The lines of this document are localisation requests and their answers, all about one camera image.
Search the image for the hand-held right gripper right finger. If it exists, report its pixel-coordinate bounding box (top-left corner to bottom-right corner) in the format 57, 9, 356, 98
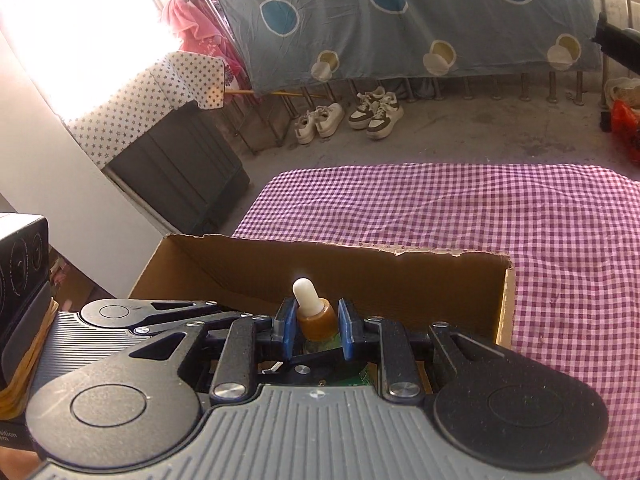
337, 297, 502, 404

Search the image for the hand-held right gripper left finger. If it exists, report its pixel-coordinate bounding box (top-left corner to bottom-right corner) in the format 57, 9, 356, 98
129, 297, 302, 404

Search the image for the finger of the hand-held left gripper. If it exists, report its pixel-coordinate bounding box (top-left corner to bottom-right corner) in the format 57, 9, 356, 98
133, 301, 273, 337
257, 352, 321, 376

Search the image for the green glass dropper bottle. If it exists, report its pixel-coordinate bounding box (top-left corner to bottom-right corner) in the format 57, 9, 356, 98
292, 277, 373, 388

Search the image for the brown cardboard box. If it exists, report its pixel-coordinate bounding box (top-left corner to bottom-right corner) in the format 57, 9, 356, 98
127, 233, 517, 401

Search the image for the dark cabinet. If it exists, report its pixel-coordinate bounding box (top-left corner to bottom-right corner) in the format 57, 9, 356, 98
102, 100, 251, 236

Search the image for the star print cloth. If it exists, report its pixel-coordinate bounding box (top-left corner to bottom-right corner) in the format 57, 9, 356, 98
65, 52, 228, 171

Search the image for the white and brown sneaker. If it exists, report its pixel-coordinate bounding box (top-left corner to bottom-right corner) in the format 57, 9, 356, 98
347, 87, 388, 121
366, 91, 405, 140

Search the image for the purple checkered tablecloth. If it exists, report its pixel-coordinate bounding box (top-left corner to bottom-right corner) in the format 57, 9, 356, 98
232, 162, 640, 480

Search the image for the yellow stick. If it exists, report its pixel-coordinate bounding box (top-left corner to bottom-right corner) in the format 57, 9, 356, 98
222, 89, 321, 101

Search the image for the pink hanging cloth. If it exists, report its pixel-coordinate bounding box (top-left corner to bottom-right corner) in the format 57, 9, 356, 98
160, 0, 251, 93

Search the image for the blue spotted bedsheet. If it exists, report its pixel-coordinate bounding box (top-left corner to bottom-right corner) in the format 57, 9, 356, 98
215, 0, 603, 95

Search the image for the red plastic bag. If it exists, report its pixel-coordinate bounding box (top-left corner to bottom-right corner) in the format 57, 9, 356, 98
609, 99, 640, 166

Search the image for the white bag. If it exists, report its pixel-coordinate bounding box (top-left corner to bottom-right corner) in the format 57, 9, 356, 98
602, 77, 640, 111

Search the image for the black padded seat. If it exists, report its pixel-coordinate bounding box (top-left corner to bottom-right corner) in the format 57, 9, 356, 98
590, 12, 640, 68

